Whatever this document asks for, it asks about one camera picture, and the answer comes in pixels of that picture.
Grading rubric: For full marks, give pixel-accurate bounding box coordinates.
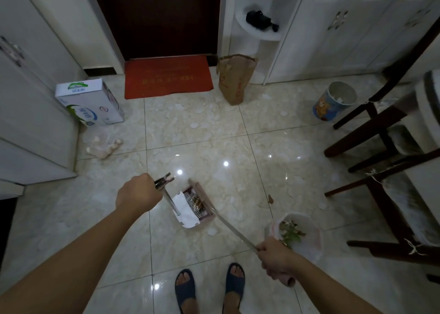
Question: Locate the brown paper bag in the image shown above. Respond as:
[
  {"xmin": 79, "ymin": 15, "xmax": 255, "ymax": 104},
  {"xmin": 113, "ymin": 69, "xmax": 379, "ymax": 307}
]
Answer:
[{"xmin": 216, "ymin": 53, "xmax": 259, "ymax": 106}]

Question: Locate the cartoon print waste bucket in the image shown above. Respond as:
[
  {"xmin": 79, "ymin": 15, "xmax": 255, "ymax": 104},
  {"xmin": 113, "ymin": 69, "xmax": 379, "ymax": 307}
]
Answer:
[{"xmin": 312, "ymin": 80, "xmax": 358, "ymax": 123}]

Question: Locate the pink dustpan with metal handle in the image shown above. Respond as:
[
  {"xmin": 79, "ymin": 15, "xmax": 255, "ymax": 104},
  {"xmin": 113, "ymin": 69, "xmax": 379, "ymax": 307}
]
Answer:
[{"xmin": 154, "ymin": 172, "xmax": 216, "ymax": 229}]

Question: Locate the pile of floor litter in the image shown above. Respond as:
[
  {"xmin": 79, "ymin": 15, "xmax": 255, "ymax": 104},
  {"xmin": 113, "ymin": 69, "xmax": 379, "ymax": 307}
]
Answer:
[{"xmin": 278, "ymin": 220, "xmax": 307, "ymax": 249}]

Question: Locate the white plastic bin with liner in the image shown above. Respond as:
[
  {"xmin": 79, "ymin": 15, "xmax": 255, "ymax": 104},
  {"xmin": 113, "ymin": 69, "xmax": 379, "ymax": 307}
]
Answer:
[{"xmin": 264, "ymin": 212, "xmax": 325, "ymax": 263}]

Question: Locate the dark blue slipper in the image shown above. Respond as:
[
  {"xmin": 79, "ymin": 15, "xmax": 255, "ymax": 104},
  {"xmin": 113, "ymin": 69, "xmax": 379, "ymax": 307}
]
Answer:
[
  {"xmin": 222, "ymin": 263, "xmax": 246, "ymax": 314},
  {"xmin": 174, "ymin": 268, "xmax": 197, "ymax": 314}
]

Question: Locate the clear plastic bag with eggs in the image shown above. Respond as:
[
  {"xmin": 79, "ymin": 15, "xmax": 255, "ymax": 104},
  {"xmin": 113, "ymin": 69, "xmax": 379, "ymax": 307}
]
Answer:
[{"xmin": 84, "ymin": 131, "xmax": 124, "ymax": 160}]

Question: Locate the person's left hand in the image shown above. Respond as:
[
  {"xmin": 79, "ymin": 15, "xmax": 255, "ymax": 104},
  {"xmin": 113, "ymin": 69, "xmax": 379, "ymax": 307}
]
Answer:
[{"xmin": 115, "ymin": 172, "xmax": 164, "ymax": 218}]

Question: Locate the person's left leg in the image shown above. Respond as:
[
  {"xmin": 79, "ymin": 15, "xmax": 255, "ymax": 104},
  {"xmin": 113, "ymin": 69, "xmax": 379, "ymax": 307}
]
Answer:
[{"xmin": 177, "ymin": 271, "xmax": 198, "ymax": 314}]

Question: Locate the white shoe cabinet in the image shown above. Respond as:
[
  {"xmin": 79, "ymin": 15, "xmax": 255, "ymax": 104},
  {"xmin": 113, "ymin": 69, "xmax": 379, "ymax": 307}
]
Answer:
[{"xmin": 0, "ymin": 0, "xmax": 87, "ymax": 201}]

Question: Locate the person's right hand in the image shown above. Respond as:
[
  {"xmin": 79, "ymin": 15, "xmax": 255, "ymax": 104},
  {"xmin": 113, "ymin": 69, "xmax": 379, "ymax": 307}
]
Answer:
[{"xmin": 257, "ymin": 236, "xmax": 303, "ymax": 280}]

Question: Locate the red doormat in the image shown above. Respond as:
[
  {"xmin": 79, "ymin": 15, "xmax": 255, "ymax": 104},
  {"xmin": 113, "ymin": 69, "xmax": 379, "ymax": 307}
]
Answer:
[{"xmin": 123, "ymin": 55, "xmax": 215, "ymax": 101}]

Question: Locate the marble top dining table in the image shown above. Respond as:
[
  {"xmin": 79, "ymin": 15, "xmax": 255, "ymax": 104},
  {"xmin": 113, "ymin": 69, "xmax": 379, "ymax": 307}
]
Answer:
[{"xmin": 412, "ymin": 69, "xmax": 440, "ymax": 150}]

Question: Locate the person's left forearm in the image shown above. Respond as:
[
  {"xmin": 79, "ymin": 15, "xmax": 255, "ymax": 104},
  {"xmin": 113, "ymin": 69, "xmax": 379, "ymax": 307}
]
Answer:
[{"xmin": 0, "ymin": 204, "xmax": 138, "ymax": 314}]

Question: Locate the person's leg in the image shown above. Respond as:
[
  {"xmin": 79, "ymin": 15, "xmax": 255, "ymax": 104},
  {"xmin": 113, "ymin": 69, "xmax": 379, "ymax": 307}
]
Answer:
[
  {"xmin": 177, "ymin": 271, "xmax": 198, "ymax": 314},
  {"xmin": 225, "ymin": 266, "xmax": 245, "ymax": 314}
]

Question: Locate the person's right forearm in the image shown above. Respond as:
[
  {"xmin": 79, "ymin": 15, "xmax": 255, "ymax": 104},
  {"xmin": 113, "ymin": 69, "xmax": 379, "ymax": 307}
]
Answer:
[{"xmin": 285, "ymin": 254, "xmax": 382, "ymax": 314}]

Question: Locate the pink broom with metal handle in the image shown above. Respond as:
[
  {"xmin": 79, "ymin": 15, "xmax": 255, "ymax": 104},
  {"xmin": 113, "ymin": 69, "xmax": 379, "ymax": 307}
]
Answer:
[{"xmin": 187, "ymin": 178, "xmax": 296, "ymax": 288}]

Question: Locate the person's right leg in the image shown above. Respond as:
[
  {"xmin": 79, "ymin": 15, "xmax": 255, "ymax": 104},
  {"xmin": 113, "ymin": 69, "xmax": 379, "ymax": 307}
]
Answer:
[{"xmin": 225, "ymin": 266, "xmax": 245, "ymax": 314}]

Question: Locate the white green cardboard box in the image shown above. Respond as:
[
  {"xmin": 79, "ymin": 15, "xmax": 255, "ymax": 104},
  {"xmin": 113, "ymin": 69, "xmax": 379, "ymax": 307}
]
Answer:
[{"xmin": 55, "ymin": 78, "xmax": 125, "ymax": 127}]

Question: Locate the black camera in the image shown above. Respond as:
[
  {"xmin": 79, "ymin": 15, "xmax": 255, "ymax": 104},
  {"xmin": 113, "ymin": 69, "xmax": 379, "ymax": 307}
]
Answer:
[{"xmin": 245, "ymin": 10, "xmax": 280, "ymax": 33}]

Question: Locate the black sliding door frame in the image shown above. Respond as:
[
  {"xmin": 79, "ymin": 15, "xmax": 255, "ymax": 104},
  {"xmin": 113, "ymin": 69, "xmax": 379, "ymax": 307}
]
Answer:
[{"xmin": 0, "ymin": 197, "xmax": 18, "ymax": 271}]

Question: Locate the dark brown door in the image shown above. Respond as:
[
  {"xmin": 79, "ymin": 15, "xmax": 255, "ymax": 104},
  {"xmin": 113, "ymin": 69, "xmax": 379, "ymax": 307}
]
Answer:
[{"xmin": 88, "ymin": 0, "xmax": 222, "ymax": 62}]

